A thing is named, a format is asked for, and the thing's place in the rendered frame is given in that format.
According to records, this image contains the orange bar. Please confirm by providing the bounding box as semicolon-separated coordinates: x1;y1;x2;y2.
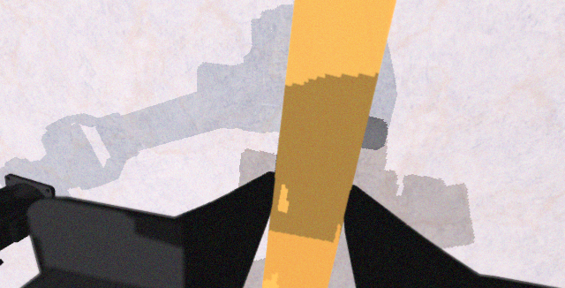
262;0;396;288

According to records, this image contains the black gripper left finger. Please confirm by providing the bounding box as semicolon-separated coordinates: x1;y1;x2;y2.
26;171;275;288

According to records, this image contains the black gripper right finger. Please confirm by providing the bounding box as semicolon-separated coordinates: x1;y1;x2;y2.
343;185;561;288

